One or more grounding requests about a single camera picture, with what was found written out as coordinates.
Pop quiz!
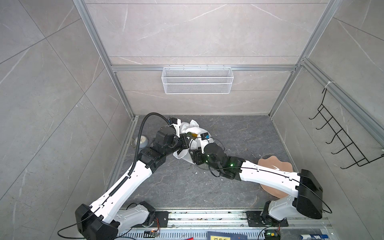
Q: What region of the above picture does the white plastic bag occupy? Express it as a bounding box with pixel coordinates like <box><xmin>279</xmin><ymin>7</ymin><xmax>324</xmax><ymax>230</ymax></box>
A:
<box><xmin>171</xmin><ymin>119</ymin><xmax>215</xmax><ymax>164</ymax></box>

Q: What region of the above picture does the pink scalloped plate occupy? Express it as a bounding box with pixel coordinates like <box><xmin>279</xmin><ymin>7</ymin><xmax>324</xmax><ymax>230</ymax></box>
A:
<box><xmin>257</xmin><ymin>155</ymin><xmax>296</xmax><ymax>200</ymax></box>

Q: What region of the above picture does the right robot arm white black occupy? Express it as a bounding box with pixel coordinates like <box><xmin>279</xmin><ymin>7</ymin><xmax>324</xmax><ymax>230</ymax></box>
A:
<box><xmin>187</xmin><ymin>132</ymin><xmax>325</xmax><ymax>222</ymax></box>

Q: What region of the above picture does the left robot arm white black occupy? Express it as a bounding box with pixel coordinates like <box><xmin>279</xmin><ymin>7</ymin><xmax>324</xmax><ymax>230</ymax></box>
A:
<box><xmin>75</xmin><ymin>118</ymin><xmax>201</xmax><ymax>240</ymax></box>

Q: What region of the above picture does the small white round clock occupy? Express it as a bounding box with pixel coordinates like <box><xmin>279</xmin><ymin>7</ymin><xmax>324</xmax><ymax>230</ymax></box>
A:
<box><xmin>133</xmin><ymin>136</ymin><xmax>149</xmax><ymax>149</ymax></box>

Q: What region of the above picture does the blue yellow box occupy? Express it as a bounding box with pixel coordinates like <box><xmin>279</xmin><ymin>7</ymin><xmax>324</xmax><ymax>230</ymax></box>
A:
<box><xmin>207</xmin><ymin>232</ymin><xmax>248</xmax><ymax>240</ymax></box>

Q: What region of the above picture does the green circuit board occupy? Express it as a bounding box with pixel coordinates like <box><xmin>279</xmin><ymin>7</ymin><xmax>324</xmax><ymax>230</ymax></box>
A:
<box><xmin>264</xmin><ymin>230</ymin><xmax>281</xmax><ymax>240</ymax></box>

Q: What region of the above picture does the blue marker pen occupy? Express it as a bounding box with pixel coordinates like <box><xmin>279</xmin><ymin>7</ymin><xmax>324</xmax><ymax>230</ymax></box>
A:
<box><xmin>300</xmin><ymin>234</ymin><xmax>329</xmax><ymax>240</ymax></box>

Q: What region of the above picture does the black corrugated cable hose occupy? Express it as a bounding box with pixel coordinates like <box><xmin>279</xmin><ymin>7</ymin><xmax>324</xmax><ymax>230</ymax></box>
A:
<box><xmin>127</xmin><ymin>112</ymin><xmax>171</xmax><ymax>176</ymax></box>

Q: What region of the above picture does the white wire mesh basket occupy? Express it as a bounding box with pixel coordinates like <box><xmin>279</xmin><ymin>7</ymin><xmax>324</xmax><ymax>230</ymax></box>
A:
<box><xmin>161</xmin><ymin>67</ymin><xmax>234</xmax><ymax>95</ymax></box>

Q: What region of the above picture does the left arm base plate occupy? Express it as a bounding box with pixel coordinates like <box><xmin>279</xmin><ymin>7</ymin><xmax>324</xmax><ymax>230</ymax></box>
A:
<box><xmin>142</xmin><ymin>211</ymin><xmax>170</xmax><ymax>228</ymax></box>

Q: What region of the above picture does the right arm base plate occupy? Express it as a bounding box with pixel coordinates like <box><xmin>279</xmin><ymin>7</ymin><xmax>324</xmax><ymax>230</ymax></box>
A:
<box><xmin>246</xmin><ymin>211</ymin><xmax>289</xmax><ymax>227</ymax></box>

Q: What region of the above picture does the black wire hook rack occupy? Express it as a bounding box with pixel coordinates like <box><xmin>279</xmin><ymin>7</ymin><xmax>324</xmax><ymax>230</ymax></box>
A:
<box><xmin>309</xmin><ymin>88</ymin><xmax>384</xmax><ymax>170</ymax></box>

